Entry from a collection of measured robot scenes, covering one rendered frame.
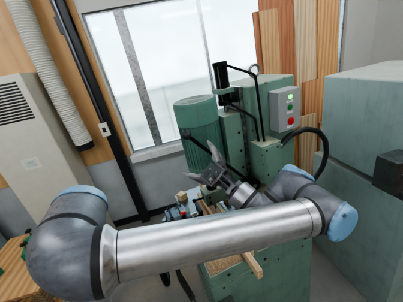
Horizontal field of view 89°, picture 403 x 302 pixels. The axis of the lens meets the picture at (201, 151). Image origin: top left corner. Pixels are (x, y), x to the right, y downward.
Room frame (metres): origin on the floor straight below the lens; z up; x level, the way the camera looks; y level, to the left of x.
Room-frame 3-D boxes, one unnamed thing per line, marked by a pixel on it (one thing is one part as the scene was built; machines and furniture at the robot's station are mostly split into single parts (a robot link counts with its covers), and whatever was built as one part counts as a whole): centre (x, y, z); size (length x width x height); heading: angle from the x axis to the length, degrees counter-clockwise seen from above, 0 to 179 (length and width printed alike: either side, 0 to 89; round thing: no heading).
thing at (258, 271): (0.76, -0.03, 0.92); 0.60 x 0.02 x 0.04; 16
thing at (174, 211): (0.78, 0.18, 0.99); 0.13 x 0.11 x 0.06; 16
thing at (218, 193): (0.84, -0.03, 1.03); 0.14 x 0.07 x 0.09; 106
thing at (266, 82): (0.91, -0.29, 1.16); 0.22 x 0.22 x 0.72; 16
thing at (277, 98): (0.78, -0.36, 1.40); 0.10 x 0.06 x 0.16; 106
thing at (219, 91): (0.87, -0.15, 1.53); 0.08 x 0.08 x 0.17; 16
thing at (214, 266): (0.58, 0.01, 0.92); 0.14 x 0.09 x 0.04; 106
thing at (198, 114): (0.83, -0.01, 1.35); 0.18 x 0.18 x 0.31
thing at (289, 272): (0.87, -0.13, 0.35); 0.58 x 0.45 x 0.71; 106
